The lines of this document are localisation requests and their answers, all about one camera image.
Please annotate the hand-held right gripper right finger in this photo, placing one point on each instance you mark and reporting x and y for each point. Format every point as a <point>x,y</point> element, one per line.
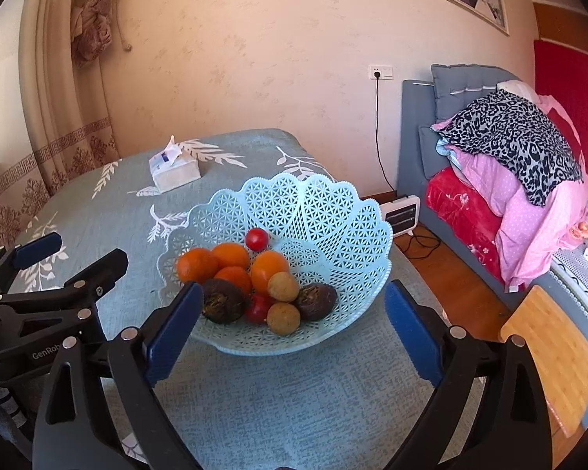
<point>411,333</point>

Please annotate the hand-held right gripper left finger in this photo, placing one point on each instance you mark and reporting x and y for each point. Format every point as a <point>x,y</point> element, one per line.
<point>174,333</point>

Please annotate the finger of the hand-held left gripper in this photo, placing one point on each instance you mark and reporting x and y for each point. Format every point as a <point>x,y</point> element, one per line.
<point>37,250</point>
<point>103,269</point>

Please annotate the dark purple passion fruit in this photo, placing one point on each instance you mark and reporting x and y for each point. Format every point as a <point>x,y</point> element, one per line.
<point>316,301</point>
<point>220,301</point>

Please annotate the red cherry tomato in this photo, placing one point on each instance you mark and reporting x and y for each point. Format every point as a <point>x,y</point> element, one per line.
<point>258,307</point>
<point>256,239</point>

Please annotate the brown longan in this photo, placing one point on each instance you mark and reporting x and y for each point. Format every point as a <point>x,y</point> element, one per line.
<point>282,286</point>
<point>283,318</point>

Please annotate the large orange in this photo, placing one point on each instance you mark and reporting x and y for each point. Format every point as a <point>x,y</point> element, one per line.
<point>269,269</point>

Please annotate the light blue plastic basket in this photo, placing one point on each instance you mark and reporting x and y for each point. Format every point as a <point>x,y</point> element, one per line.
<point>323,235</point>

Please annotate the person's left forearm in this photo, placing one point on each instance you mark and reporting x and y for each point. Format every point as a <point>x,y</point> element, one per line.
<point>0,431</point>

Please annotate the white electric heater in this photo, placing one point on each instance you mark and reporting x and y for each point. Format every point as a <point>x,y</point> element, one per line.
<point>401,215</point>

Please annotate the white tissue box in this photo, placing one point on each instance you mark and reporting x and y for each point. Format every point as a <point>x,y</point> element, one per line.
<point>176,174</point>

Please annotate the red floral blanket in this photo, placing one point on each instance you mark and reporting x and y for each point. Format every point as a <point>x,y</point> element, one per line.
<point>460,210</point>

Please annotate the bamboo stool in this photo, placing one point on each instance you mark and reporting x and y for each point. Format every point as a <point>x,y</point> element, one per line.
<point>551,352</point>

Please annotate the beige patterned curtain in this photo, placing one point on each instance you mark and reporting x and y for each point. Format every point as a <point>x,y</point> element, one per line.
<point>54,107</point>

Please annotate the grey striped bedspread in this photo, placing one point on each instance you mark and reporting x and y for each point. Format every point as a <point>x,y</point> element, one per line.
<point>583,284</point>

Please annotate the small grey pillow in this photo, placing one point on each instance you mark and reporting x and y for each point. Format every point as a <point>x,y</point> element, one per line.
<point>430,152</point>

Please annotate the grey cushioned chair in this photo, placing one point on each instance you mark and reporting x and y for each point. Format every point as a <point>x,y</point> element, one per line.
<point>411,132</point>

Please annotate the leopard print cloth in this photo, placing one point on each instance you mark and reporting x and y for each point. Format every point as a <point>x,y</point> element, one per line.
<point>514,142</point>

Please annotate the curtain tieback tassel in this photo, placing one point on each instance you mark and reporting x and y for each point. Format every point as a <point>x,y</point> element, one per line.
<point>123,29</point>

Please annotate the grey cushion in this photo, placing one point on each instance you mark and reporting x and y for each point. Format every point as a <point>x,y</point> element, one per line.
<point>470,85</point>

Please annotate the white pillow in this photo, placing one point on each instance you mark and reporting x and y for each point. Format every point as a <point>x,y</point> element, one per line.
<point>519,90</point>

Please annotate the white wall socket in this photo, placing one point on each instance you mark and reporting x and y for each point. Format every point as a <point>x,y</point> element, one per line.
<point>380,72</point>

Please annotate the red wall panel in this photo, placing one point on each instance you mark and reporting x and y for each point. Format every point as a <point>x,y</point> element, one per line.
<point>578,88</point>

